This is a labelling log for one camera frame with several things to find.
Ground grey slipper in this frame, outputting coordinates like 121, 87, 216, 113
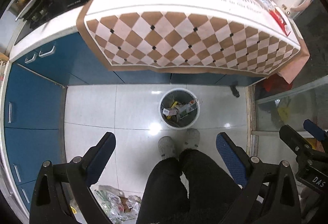
158, 136, 177, 160
183, 128, 200, 150

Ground blue kitchen cabinet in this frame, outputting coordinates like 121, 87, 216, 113
4, 33, 251, 208

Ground dark object on floor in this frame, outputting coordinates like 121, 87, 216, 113
230, 85, 240, 98

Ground left grey slipper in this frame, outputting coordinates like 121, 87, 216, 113
158, 136, 177, 160

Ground clear plastic trash bag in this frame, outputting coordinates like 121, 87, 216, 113
93, 189, 142, 224

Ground red white snack packet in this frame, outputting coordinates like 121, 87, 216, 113
269, 8, 291, 36

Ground glass sliding door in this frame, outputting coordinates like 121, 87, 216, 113
255, 76, 327, 132

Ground black trouser legs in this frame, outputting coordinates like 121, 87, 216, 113
137, 149, 241, 223

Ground white cardboard box in bin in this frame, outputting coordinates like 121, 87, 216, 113
162, 108, 178, 116

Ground long printed wrapper box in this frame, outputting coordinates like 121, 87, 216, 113
177, 100, 198, 119

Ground checkered brown pink tablecloth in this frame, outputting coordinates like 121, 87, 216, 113
76, 0, 310, 82

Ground white round trash bin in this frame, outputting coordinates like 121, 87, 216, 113
158, 88, 200, 130

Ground right grey slipper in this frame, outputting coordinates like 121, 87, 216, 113
183, 128, 200, 150

